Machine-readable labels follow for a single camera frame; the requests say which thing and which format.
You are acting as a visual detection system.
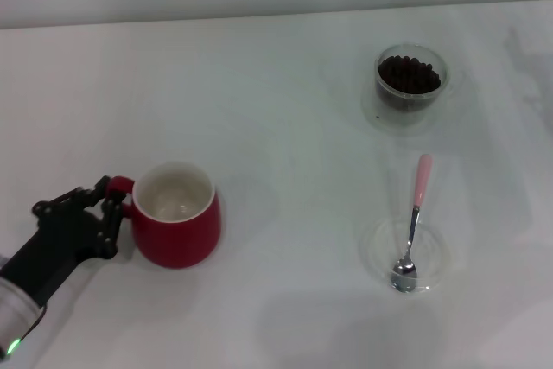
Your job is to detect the clear glass cup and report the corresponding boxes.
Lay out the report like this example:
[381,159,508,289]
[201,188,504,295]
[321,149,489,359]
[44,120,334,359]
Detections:
[373,43,457,114]

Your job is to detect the clear glass saucer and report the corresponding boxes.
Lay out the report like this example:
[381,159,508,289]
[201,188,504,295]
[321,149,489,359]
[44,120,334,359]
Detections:
[360,79,438,137]

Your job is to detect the red ceramic mug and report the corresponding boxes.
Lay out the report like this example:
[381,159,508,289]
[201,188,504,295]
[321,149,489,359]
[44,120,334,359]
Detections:
[105,162,222,270]

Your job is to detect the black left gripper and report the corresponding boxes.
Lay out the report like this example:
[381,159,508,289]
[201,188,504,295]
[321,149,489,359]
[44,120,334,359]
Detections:
[0,175,127,308]

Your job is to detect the clear glass dish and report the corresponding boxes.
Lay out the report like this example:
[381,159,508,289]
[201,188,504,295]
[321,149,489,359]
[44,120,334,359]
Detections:
[360,216,446,295]

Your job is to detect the dark coffee beans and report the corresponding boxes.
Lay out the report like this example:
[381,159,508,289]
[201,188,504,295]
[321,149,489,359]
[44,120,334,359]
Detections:
[378,54,442,111]

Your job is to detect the pink handled metal spoon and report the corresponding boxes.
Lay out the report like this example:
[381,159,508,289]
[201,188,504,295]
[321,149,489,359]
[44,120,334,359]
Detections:
[391,153,433,294]

